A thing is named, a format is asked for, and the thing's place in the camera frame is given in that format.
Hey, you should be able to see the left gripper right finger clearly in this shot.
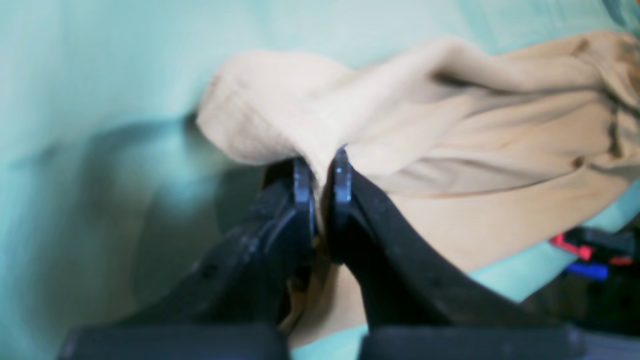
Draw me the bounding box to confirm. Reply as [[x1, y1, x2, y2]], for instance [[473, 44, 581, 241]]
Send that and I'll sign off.
[[326, 149, 586, 360]]

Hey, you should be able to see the blue clamp with orange pad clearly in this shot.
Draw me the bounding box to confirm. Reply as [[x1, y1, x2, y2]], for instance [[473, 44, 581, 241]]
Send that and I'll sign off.
[[549, 227, 640, 281]]

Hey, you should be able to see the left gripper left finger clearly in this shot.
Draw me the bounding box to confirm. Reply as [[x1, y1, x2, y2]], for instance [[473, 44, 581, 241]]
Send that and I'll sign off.
[[58, 158, 315, 360]]

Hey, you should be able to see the tan orange T-shirt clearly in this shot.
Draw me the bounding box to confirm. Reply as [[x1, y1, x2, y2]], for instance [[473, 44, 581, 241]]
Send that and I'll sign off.
[[196, 30, 640, 351]]

